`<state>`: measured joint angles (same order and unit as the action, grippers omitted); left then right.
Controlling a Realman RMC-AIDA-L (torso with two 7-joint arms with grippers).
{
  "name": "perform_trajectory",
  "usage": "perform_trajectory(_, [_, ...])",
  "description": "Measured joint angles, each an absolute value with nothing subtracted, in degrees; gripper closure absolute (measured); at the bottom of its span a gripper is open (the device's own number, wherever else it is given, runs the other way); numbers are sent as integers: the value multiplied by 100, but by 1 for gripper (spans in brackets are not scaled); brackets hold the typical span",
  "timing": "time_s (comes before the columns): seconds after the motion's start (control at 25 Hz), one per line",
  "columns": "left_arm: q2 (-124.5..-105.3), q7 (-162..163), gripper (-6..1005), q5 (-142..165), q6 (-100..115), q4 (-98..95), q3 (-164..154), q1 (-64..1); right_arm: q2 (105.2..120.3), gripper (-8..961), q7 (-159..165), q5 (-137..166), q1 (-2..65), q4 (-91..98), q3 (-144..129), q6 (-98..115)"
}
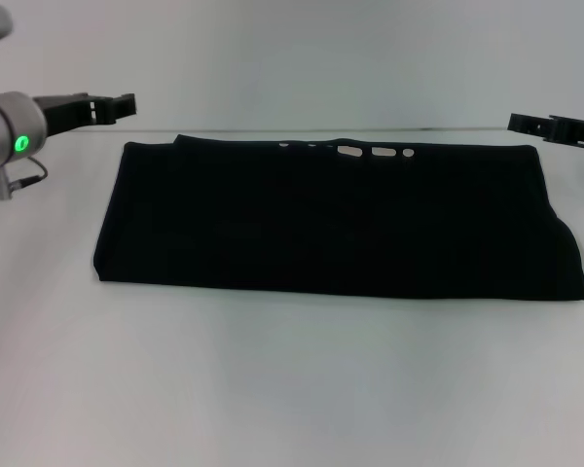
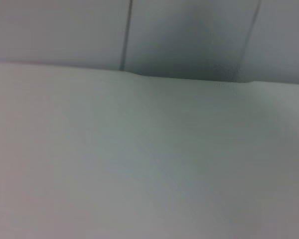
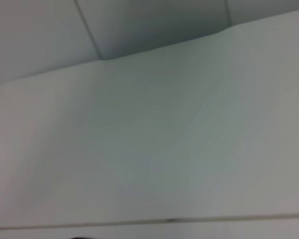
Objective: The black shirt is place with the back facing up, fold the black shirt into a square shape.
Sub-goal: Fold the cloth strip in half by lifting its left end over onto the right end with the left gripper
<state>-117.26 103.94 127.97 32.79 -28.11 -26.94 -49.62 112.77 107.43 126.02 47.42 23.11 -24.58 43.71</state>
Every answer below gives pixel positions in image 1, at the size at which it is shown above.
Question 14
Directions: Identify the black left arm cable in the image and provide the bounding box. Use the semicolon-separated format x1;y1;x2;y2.
0;156;49;201

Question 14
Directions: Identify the black shirt with white print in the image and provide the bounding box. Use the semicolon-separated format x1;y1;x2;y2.
91;133;584;304

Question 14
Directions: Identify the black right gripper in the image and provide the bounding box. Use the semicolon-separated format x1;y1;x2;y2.
506;111;584;153

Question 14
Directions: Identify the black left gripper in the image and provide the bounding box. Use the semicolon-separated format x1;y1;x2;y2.
31;90;138;136

